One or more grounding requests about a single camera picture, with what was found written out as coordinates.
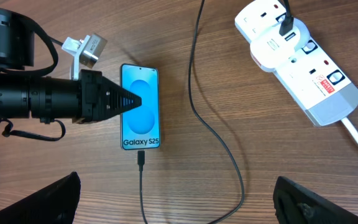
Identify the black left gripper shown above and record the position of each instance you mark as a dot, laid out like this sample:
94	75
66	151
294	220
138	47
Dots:
114	99

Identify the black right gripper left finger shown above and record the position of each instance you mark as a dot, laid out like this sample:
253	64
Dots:
55	203

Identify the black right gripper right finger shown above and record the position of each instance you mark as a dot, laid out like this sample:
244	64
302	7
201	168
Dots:
295	204

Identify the blue Galaxy smartphone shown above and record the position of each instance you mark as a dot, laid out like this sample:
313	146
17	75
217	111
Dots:
140	127

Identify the white power extension strip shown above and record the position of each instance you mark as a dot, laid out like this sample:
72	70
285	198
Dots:
315	82

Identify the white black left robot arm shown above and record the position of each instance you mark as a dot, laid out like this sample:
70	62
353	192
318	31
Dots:
24	91

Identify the white USB charger plug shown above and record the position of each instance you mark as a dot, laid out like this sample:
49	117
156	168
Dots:
270	49

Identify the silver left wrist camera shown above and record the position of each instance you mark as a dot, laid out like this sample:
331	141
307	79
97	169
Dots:
85	52

